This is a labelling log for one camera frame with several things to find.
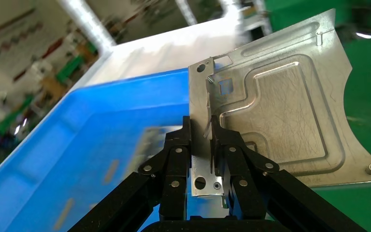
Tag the white metal shelf board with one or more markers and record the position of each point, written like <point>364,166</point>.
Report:
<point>172,48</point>

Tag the stamped sheet metal bracket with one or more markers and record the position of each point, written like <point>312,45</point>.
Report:
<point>284,112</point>

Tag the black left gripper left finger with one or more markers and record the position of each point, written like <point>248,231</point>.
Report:
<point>176,179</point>

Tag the beige tape strip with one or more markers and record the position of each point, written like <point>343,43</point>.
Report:
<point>112,171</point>
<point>64,213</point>

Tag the blue plastic bin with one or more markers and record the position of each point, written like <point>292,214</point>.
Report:
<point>76,144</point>

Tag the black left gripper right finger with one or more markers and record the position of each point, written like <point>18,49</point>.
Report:
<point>236,179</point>

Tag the white slotted shelf post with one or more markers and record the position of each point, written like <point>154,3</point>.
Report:
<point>83,22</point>

